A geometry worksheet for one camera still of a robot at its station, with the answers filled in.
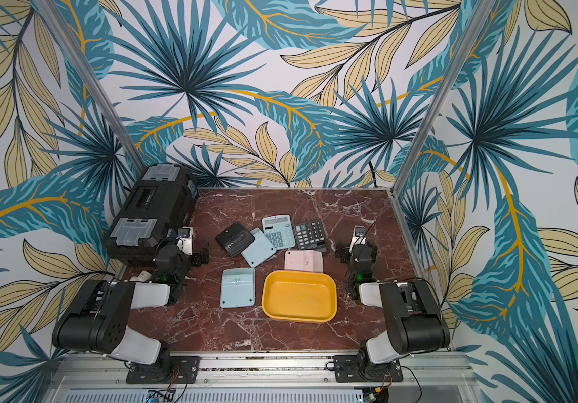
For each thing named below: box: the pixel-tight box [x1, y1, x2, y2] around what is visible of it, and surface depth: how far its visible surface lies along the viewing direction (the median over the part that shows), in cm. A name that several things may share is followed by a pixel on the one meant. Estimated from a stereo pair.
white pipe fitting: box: [129, 270, 153, 282], surface depth 91 cm
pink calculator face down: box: [283, 249, 324, 273], surface depth 97 cm
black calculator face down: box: [215, 221, 256, 257], surface depth 98 cm
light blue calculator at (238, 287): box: [220, 266, 256, 309], surface depth 90 cm
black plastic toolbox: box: [105, 163, 199, 267], surface depth 91 cm
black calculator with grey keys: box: [293, 219, 328, 254], surface depth 100 cm
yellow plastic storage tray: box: [262, 269, 338, 324], surface depth 89 cm
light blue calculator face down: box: [241, 227, 277, 268], surface depth 99 cm
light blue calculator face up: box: [262, 214, 296, 251], surface depth 105 cm
